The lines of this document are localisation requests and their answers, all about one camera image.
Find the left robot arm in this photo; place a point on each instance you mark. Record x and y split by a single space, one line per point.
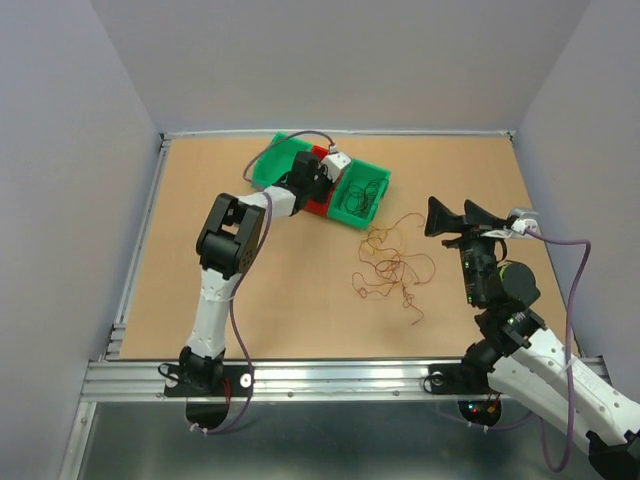
228 245

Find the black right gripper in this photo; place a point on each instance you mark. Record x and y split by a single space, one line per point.
441 219

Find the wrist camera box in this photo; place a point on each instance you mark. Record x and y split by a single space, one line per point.
335 163
520 224

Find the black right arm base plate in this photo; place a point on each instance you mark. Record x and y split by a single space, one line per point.
456 379

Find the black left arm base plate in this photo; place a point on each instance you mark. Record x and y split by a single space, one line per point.
232 380

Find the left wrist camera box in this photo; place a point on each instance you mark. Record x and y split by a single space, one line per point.
335 163

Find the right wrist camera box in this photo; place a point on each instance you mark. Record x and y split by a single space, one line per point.
520 224

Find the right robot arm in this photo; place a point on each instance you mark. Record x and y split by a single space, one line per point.
519 356

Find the red middle bin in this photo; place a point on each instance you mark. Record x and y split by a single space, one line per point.
320 209

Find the green far bin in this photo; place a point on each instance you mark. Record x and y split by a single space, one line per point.
278 160

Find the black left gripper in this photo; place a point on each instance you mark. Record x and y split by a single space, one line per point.
316 198

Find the green bin near cables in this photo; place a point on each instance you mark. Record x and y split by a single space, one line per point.
358 193

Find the aluminium front rail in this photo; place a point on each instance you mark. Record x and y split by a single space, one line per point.
274 381

